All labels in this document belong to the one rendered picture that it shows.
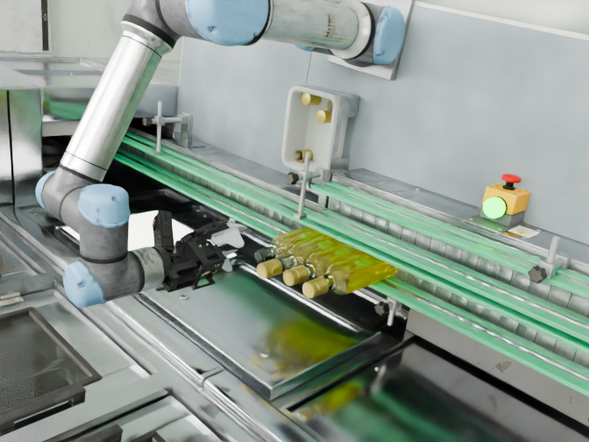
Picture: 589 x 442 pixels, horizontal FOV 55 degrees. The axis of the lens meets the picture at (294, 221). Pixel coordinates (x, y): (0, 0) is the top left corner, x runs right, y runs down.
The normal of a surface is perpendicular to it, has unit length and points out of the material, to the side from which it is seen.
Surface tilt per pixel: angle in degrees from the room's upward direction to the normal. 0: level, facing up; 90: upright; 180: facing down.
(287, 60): 0
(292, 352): 90
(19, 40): 90
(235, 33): 83
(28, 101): 90
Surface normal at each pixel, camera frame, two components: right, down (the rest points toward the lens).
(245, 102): -0.70, 0.17
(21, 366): 0.11, -0.93
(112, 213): 0.59, 0.31
